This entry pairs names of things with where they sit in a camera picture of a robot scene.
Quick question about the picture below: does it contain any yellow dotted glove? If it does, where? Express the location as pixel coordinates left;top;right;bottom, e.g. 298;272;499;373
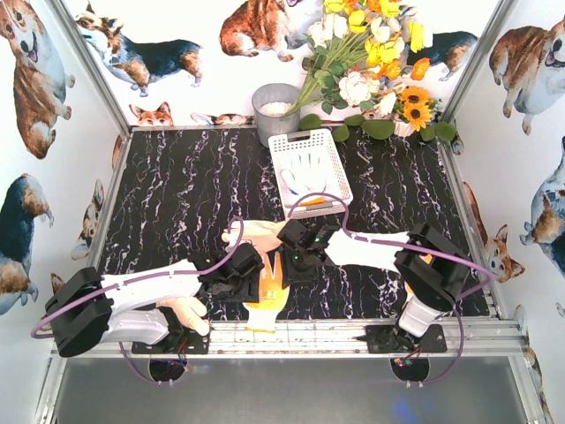
244;252;290;333

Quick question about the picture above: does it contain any blue dotted white glove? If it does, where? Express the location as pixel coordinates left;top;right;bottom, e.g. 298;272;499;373
280;152;328;207

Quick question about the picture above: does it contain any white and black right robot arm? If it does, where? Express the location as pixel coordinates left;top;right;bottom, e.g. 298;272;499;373
277;219;471;337

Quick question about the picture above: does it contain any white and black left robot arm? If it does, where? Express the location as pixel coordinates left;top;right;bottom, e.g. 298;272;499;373
45;243;264;358

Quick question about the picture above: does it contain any white plastic storage basket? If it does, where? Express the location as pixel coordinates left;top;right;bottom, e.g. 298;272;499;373
268;128;353;219

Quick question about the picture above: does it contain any plain white cotton glove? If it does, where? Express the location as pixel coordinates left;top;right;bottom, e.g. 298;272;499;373
222;220;287;253

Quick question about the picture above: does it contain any cream leather glove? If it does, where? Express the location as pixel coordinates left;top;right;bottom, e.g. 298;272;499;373
156;297;211;337

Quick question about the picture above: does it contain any grey metal bucket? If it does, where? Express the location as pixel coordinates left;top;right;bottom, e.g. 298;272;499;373
252;83;300;146

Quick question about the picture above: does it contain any artificial flower bouquet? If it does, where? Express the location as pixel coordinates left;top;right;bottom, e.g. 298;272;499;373
286;1;476;142

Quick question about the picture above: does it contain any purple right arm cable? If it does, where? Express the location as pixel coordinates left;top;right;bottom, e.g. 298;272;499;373
289;192;499;386

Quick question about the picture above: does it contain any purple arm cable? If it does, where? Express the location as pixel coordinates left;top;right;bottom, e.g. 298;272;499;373
30;216;246;386
289;192;499;386

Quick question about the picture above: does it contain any aluminium front rail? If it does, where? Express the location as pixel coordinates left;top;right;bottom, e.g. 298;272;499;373
50;320;529;358

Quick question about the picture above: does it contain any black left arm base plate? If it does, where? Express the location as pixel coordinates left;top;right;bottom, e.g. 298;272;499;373
132;326;210;355

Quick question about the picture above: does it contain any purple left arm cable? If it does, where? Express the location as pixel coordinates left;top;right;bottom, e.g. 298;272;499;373
30;216;246;386

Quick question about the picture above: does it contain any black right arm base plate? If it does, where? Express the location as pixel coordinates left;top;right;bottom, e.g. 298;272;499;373
354;324;448;353

